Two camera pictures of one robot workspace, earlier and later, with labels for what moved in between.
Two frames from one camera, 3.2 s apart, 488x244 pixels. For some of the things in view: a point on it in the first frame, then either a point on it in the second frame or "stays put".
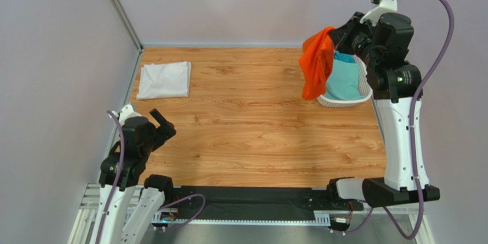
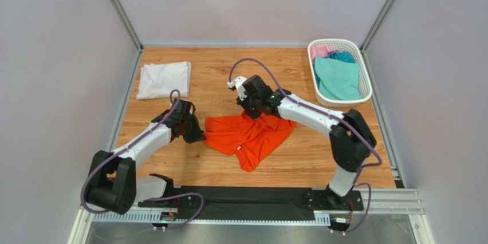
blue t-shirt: x=346 y=57 stays put
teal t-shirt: x=342 y=82 stays put
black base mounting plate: x=248 y=203 stays put
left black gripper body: x=149 y=144 → x=188 y=123
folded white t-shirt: x=165 y=80 stays put
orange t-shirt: x=317 y=62 → x=251 y=140
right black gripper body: x=343 y=34 → x=251 y=107
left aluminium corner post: x=119 y=8 stays put
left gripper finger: x=166 y=129 → x=195 y=134
